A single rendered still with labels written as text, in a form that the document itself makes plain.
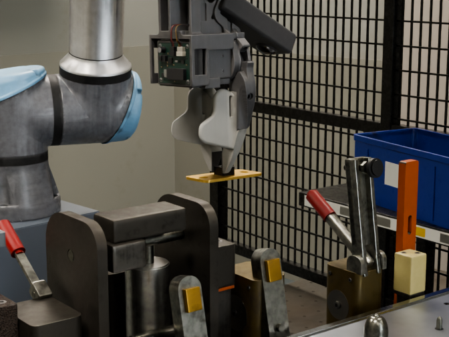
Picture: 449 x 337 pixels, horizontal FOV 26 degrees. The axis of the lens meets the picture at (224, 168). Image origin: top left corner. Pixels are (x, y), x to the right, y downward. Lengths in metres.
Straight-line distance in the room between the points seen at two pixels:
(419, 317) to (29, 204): 0.62
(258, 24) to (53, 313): 0.43
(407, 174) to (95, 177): 3.52
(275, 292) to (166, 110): 3.85
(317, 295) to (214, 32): 1.46
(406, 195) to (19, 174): 0.60
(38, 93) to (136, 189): 3.57
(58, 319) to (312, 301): 1.27
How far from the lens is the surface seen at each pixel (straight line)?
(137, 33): 5.01
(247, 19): 1.05
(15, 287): 1.54
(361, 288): 1.45
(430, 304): 1.48
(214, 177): 1.05
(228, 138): 1.04
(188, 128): 1.06
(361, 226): 1.43
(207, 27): 1.03
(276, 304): 1.35
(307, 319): 2.26
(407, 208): 1.52
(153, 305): 1.29
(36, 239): 1.54
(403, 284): 1.51
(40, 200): 1.56
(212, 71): 1.01
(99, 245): 1.16
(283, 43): 1.08
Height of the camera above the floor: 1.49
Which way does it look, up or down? 12 degrees down
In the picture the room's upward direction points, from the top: straight up
